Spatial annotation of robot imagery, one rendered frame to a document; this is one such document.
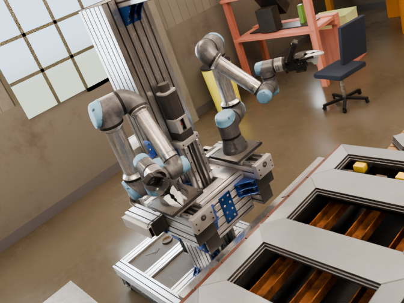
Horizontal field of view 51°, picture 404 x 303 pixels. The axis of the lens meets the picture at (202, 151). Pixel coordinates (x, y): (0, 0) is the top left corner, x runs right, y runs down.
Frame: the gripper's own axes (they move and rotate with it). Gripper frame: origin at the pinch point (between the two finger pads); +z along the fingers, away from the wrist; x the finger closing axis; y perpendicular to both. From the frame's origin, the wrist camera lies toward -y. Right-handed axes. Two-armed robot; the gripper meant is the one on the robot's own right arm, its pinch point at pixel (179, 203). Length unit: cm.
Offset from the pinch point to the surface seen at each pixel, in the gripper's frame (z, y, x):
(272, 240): 4, 62, -2
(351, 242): 31, 67, -24
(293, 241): 12, 63, -8
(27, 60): -356, 59, 31
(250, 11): -414, 320, -204
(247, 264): 5, 54, 12
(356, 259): 39, 61, -20
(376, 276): 50, 57, -19
